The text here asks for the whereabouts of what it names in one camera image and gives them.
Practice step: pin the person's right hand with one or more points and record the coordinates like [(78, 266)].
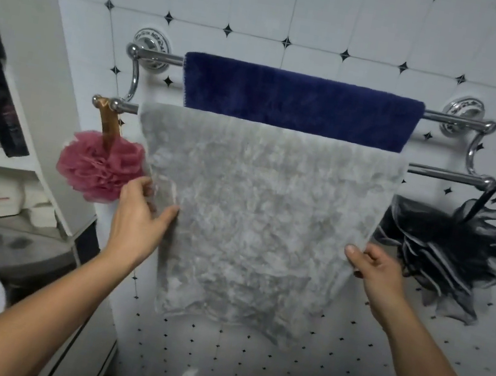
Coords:
[(379, 278)]

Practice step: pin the person's left hand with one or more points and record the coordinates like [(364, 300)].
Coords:
[(137, 224)]

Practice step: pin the gray towel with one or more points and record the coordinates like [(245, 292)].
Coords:
[(260, 225)]

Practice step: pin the chrome double towel rail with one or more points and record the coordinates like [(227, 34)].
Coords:
[(156, 55)]

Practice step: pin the dark blue towel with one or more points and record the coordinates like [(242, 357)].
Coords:
[(300, 102)]

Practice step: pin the person's left forearm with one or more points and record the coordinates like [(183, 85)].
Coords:
[(31, 320)]

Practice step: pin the pink bath loofah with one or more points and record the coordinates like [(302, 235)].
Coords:
[(99, 170)]

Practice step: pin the black gray bath loofah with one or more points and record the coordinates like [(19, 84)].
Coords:
[(445, 256)]

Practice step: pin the black white vanity cabinet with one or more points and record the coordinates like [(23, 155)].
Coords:
[(84, 319)]

